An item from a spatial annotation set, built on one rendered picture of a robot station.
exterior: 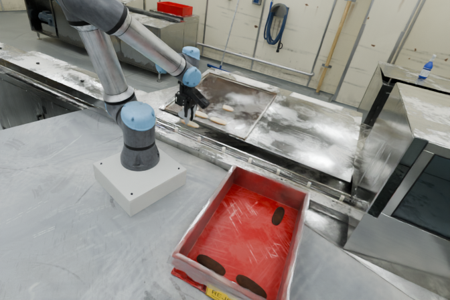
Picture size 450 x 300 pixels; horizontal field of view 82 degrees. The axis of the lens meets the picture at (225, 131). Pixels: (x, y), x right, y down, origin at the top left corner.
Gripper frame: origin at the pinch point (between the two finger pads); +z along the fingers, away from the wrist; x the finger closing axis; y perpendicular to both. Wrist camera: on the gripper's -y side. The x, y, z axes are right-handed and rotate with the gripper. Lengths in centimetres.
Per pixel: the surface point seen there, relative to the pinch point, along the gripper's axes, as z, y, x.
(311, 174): 12, -62, -13
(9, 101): 35, 145, 9
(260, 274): 11, -57, 47
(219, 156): 7.6, -21.3, 7.2
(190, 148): 8.5, -7.0, 9.5
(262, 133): 3.7, -32.9, -19.1
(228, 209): 11.3, -37.7, 29.7
